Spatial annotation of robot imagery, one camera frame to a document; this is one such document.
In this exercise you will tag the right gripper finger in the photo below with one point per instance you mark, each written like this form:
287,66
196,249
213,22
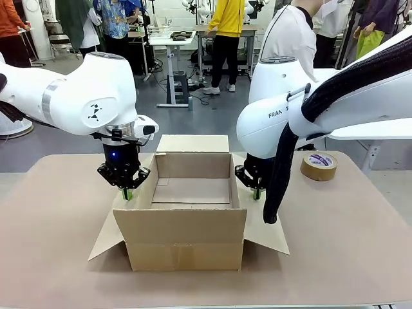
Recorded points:
246,177
261,186

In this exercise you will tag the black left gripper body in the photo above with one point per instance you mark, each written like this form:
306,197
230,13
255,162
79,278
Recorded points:
121,154

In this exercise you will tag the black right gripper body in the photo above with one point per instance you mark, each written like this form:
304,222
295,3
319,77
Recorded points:
260,167

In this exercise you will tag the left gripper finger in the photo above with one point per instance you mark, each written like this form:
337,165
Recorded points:
112,175
138,175

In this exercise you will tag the brown packing tape roll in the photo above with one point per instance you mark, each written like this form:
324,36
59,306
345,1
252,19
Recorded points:
318,174

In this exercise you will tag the brown cardboard box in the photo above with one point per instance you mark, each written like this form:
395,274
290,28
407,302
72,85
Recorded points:
183,254

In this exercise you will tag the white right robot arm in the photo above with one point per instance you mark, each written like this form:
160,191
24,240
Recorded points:
264,128

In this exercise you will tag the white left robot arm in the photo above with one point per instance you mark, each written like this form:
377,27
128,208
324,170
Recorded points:
96,83

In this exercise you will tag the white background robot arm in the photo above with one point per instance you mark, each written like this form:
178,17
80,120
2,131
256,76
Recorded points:
201,9

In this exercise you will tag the grey step stool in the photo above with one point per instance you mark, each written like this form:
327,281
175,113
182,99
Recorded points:
181,83

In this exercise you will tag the white round base wooden rim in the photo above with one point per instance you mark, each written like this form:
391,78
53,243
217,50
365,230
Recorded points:
13,128

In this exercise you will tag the white standing desk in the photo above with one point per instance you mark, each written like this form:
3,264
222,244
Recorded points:
157,41

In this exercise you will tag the person in blue patterned shirt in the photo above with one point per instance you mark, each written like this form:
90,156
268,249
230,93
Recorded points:
116,22

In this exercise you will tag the person in white jacket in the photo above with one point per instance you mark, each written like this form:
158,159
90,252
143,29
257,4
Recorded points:
325,51

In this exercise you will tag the black tray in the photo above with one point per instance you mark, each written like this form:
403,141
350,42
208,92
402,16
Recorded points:
181,35

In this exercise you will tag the brown-topped metal desk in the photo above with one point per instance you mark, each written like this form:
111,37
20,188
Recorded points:
249,29

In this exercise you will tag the person in green coat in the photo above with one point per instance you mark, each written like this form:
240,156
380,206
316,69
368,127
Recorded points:
72,22

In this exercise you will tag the person in yellow jacket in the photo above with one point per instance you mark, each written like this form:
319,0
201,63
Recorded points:
227,19

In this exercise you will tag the yellow-green bag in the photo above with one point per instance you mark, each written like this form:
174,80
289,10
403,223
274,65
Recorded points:
368,45

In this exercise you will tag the white face mask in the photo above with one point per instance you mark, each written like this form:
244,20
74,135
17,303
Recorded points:
331,7

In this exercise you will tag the person in orange top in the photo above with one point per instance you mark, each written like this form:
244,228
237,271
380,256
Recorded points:
9,16

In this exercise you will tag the person in purple top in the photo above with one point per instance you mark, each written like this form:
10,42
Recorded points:
380,16

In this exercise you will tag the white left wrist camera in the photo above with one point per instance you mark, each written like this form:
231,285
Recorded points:
146,124

